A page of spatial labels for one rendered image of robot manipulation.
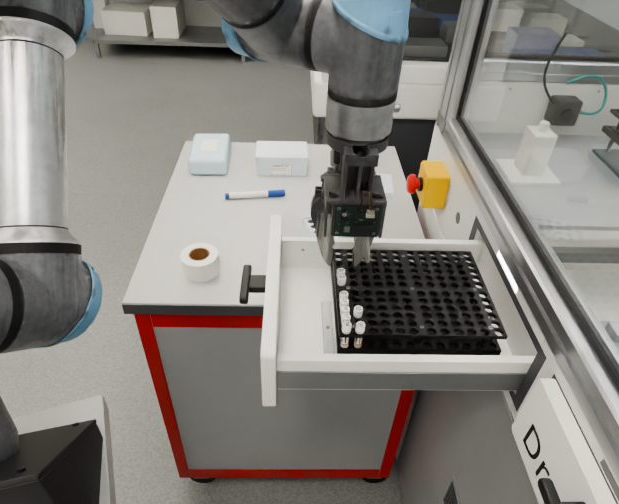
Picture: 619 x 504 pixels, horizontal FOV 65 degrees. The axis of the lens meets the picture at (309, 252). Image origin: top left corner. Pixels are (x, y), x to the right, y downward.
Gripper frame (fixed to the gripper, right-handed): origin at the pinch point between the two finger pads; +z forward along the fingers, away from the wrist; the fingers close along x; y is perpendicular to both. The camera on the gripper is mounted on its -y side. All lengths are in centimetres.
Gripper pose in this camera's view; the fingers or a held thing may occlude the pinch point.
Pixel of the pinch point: (342, 254)
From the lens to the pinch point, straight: 69.5
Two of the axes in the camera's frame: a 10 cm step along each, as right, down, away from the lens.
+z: -0.4, 7.7, 6.4
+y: 0.2, 6.4, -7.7
